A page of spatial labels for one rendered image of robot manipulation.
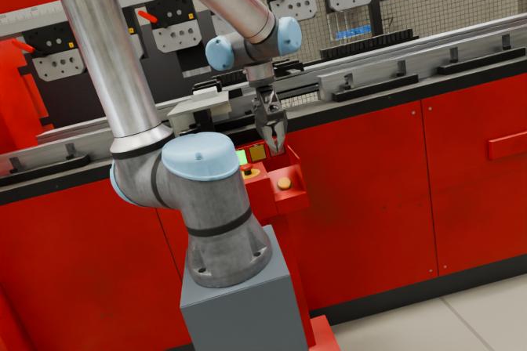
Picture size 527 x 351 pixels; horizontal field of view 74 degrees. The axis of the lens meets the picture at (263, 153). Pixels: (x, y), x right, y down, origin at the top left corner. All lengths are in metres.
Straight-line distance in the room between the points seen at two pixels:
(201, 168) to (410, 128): 0.93
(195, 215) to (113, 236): 0.82
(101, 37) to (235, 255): 0.40
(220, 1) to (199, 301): 0.50
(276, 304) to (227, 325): 0.08
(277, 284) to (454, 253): 1.12
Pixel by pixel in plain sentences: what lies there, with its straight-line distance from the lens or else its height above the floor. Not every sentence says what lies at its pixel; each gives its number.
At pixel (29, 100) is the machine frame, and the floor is 1.13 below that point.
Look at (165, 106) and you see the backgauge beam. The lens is 1.56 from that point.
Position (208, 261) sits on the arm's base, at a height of 0.82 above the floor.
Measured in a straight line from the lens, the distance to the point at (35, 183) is 1.37.
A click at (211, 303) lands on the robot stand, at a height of 0.77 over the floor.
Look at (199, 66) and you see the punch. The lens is 1.29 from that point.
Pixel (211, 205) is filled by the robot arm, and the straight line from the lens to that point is 0.55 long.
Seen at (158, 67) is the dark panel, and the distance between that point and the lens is 1.83.
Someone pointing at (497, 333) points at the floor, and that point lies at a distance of 1.60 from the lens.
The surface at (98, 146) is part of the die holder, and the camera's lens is 1.39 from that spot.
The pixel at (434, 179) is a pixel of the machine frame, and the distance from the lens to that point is 1.43.
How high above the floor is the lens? 1.12
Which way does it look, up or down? 17 degrees down
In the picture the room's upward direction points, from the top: 14 degrees counter-clockwise
